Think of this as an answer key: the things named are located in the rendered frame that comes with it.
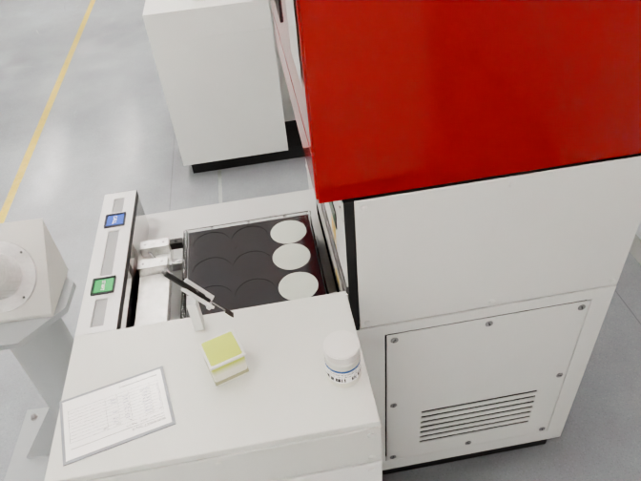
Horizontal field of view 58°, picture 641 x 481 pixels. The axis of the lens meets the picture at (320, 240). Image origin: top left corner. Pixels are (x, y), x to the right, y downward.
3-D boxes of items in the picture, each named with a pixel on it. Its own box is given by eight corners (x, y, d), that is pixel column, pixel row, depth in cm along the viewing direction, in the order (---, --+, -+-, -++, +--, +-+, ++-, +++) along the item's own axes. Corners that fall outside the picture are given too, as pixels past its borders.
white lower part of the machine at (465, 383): (473, 285, 264) (496, 127, 210) (557, 449, 202) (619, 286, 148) (320, 311, 259) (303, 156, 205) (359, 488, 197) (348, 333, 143)
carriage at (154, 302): (174, 250, 167) (171, 242, 165) (168, 349, 139) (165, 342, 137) (146, 254, 166) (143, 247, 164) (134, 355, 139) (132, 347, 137)
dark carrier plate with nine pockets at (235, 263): (307, 215, 167) (307, 214, 167) (327, 301, 141) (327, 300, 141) (189, 234, 165) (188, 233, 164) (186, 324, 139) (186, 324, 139)
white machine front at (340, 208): (312, 155, 205) (300, 45, 178) (359, 329, 143) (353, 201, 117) (302, 156, 204) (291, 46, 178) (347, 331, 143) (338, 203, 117)
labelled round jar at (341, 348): (357, 356, 120) (355, 326, 113) (364, 385, 114) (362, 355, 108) (323, 363, 119) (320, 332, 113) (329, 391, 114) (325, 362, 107)
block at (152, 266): (170, 263, 158) (167, 255, 156) (169, 272, 156) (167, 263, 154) (140, 268, 158) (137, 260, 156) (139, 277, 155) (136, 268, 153)
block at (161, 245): (171, 244, 164) (168, 236, 162) (171, 252, 162) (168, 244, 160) (142, 249, 164) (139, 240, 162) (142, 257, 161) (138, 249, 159)
